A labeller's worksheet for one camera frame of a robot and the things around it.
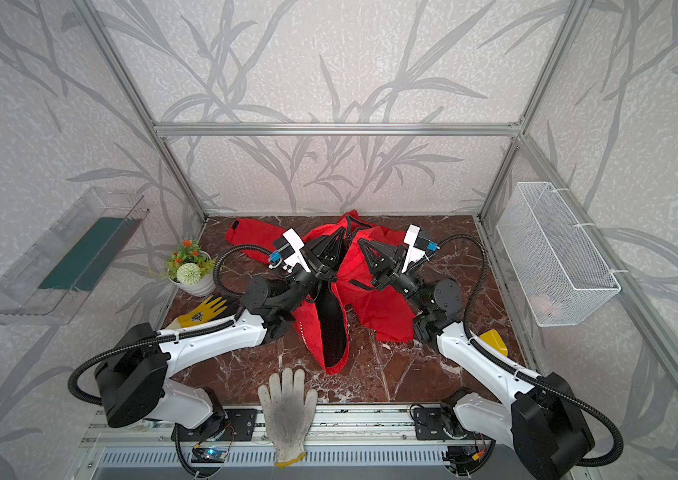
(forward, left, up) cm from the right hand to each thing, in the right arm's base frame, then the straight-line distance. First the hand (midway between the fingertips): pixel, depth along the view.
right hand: (364, 235), depth 61 cm
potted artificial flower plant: (+7, +49, -24) cm, 55 cm away
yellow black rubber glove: (0, +50, -38) cm, 63 cm away
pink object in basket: (-6, -44, -20) cm, 49 cm away
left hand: (0, +4, +4) cm, 5 cm away
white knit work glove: (-26, +19, -40) cm, 51 cm away
